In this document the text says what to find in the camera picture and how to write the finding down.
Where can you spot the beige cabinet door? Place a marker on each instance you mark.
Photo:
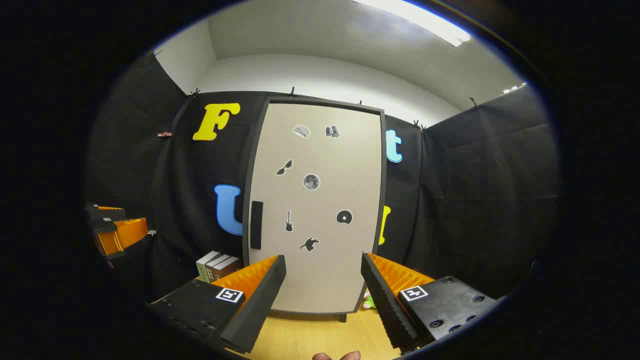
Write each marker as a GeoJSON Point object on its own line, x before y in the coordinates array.
{"type": "Point", "coordinates": [320, 150]}

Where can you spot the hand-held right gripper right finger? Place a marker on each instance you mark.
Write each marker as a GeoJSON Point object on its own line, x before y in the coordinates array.
{"type": "Point", "coordinates": [385, 305]}

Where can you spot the long ceiling light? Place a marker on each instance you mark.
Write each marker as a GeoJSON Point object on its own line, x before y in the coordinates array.
{"type": "Point", "coordinates": [425, 22]}

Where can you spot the green spine book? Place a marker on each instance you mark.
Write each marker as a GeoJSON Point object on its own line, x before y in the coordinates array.
{"type": "Point", "coordinates": [201, 270]}

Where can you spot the small ceiling light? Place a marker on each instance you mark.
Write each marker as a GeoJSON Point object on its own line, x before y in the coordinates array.
{"type": "Point", "coordinates": [515, 88]}

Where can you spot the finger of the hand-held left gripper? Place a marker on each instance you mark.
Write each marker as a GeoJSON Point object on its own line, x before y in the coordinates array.
{"type": "Point", "coordinates": [125, 235]}
{"type": "Point", "coordinates": [107, 214]}

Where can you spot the dark brown spine book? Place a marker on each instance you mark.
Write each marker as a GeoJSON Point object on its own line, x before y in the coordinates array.
{"type": "Point", "coordinates": [210, 274]}

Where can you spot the black backdrop cloth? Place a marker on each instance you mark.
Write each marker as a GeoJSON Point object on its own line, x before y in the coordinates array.
{"type": "Point", "coordinates": [475, 200]}

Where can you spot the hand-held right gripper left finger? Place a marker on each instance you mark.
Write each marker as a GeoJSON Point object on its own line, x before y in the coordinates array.
{"type": "Point", "coordinates": [260, 305]}

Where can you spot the dark grey cabinet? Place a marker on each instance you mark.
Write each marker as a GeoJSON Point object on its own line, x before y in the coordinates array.
{"type": "Point", "coordinates": [383, 220]}

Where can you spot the green white plush toy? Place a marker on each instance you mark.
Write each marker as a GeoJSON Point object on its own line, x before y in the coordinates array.
{"type": "Point", "coordinates": [369, 301]}

